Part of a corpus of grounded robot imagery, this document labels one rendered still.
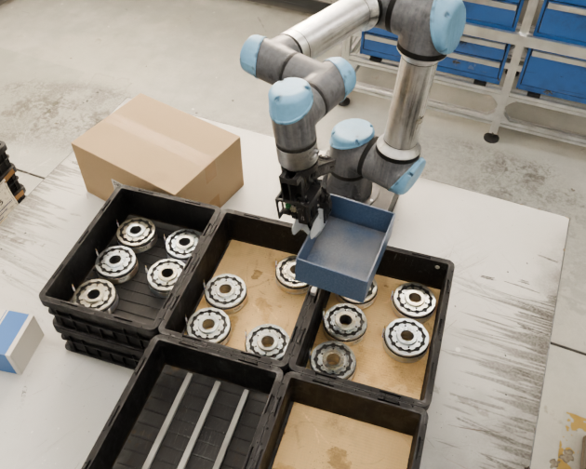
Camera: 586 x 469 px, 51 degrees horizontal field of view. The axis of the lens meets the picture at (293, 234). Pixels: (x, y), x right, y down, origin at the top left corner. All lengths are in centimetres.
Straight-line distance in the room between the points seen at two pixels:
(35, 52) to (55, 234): 240
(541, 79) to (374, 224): 199
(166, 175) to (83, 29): 272
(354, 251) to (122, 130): 91
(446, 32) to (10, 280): 132
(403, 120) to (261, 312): 58
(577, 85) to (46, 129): 267
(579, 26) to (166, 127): 192
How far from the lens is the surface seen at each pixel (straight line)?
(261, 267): 159
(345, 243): 133
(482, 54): 320
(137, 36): 422
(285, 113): 104
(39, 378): 168
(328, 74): 112
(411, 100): 151
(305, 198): 116
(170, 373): 145
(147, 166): 180
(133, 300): 158
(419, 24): 141
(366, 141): 165
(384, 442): 136
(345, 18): 134
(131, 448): 138
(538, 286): 185
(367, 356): 145
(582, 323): 275
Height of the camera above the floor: 207
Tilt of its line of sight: 48 degrees down
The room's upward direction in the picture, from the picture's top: straight up
